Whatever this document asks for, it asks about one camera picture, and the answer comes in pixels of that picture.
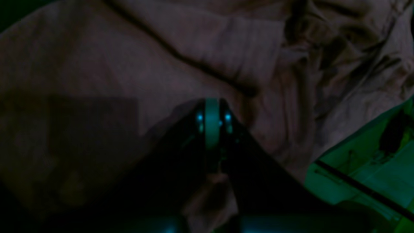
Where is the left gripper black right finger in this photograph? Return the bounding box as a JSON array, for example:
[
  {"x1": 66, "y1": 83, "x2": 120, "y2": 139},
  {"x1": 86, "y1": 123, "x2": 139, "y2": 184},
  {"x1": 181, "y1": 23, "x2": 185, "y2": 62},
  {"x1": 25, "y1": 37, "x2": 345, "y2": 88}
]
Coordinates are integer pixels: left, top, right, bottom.
[{"x1": 219, "y1": 99, "x2": 388, "y2": 233}]

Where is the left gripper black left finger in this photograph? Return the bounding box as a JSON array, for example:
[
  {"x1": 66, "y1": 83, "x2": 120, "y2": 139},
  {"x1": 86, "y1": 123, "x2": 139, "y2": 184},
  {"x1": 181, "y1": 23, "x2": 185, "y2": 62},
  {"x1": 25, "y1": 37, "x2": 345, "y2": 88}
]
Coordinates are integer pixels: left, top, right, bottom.
[{"x1": 39, "y1": 98, "x2": 220, "y2": 233}]

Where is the maroon long-sleeve T-shirt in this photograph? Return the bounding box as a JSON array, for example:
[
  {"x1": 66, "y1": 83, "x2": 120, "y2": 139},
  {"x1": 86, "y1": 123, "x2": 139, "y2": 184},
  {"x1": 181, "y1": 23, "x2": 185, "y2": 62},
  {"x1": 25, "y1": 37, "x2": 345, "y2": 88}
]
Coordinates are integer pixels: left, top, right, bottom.
[{"x1": 1, "y1": 0, "x2": 413, "y2": 233}]

